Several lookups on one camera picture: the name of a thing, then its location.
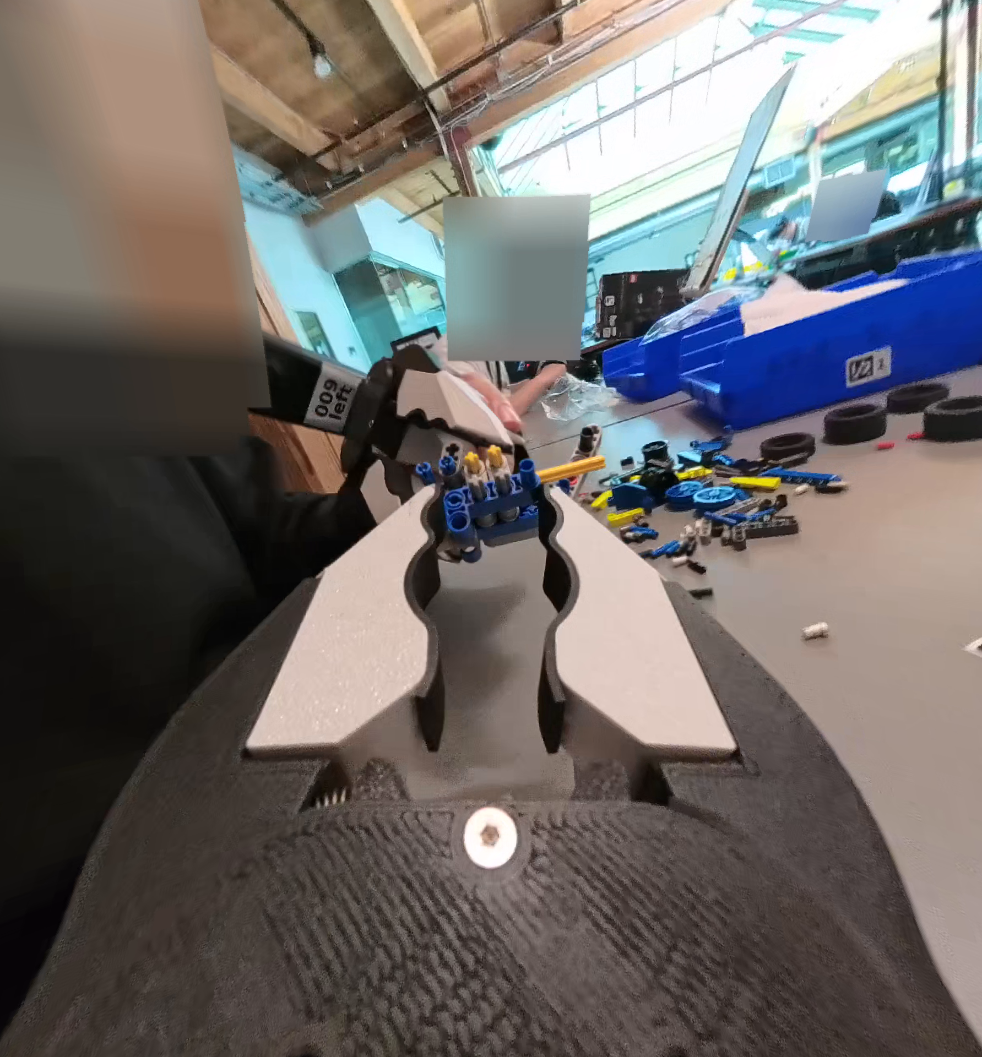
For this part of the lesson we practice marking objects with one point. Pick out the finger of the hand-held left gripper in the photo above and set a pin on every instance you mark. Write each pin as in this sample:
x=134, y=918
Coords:
x=458, y=405
x=400, y=483

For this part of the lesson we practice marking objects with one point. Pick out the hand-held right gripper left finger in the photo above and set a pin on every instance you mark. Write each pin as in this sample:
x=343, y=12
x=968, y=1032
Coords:
x=350, y=652

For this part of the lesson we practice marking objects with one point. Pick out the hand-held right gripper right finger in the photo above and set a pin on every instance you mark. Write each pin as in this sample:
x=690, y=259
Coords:
x=631, y=652

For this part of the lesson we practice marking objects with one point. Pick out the blue toy brick engine assembly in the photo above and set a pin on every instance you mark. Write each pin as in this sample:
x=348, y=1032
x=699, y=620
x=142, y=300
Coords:
x=491, y=504

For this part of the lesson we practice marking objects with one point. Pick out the person's left forearm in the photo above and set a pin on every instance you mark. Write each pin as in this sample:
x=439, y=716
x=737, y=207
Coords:
x=317, y=520

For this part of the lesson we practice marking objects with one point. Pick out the clear plastic bag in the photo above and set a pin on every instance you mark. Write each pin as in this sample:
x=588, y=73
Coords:
x=577, y=396
x=689, y=318

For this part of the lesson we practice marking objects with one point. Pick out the pile of loose toy bricks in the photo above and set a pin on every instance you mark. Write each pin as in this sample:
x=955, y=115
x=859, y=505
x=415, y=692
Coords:
x=710, y=498

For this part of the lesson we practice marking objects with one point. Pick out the small tan toy pin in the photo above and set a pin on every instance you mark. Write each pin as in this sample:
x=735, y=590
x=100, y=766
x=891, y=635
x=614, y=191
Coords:
x=815, y=632

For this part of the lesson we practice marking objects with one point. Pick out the blue plastic bin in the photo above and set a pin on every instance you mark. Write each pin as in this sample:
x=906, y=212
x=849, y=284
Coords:
x=648, y=367
x=788, y=371

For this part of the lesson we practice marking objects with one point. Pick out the black cardboard box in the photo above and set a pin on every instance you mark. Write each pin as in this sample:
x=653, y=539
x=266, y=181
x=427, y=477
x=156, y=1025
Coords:
x=635, y=301

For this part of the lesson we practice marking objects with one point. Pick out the black rubber toy tire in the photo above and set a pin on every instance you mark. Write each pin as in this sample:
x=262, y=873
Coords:
x=854, y=425
x=788, y=447
x=966, y=421
x=918, y=399

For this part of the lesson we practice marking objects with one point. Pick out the person's black clothing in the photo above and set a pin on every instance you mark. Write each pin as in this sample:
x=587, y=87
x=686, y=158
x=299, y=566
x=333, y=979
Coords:
x=86, y=661

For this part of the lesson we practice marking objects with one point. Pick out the hanging light bulb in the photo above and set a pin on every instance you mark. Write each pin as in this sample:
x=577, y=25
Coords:
x=323, y=64

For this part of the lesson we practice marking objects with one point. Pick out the white paper sheet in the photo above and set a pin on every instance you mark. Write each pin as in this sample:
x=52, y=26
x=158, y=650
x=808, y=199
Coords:
x=796, y=301

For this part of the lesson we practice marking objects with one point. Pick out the white leaning board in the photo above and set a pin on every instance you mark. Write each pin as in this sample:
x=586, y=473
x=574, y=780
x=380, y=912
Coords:
x=747, y=165

